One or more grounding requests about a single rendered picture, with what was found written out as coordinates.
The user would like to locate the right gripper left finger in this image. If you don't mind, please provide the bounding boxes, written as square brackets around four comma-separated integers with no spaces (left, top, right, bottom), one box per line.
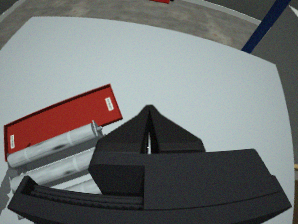
[93,105,149,154]

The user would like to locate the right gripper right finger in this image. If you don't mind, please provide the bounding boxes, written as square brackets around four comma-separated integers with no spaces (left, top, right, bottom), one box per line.
[149,104,206,154]

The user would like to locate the red scrap tray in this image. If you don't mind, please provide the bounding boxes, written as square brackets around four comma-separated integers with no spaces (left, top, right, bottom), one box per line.
[4,84,123,162]

